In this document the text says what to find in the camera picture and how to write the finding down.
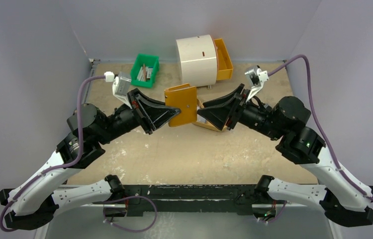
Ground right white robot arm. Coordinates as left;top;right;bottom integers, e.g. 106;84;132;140
197;85;373;228

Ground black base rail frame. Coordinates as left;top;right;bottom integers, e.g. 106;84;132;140
58;183;322;219

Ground orange open drawer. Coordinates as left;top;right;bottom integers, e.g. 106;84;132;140
214;38;233;81

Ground green plastic bin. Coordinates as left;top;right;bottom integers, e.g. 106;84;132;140
130;54;160;89

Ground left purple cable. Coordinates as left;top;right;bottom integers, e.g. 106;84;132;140
0;75;115;233

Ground cream round drawer cabinet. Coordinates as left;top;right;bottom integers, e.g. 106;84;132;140
176;34;218;87

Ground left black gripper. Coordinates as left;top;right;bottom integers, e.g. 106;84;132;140
95;88;180;145

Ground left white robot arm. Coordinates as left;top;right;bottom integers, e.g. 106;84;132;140
0;89;181;232

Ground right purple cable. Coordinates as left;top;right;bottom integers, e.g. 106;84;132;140
267;54;373;217

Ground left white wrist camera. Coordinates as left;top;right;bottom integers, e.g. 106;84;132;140
104;71;132;108

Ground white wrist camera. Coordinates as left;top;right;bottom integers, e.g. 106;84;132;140
244;65;269;102
104;71;132;108

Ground silver credit cards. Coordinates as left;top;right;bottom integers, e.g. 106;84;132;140
196;118;206;124

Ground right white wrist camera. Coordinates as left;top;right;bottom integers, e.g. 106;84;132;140
244;65;269;102

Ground orange card holder wallet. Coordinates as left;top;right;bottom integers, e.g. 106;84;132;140
164;84;197;127

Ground orange oval tray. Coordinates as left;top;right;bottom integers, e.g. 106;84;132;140
192;99;227;132

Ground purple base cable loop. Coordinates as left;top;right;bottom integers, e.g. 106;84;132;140
102;193;160;233

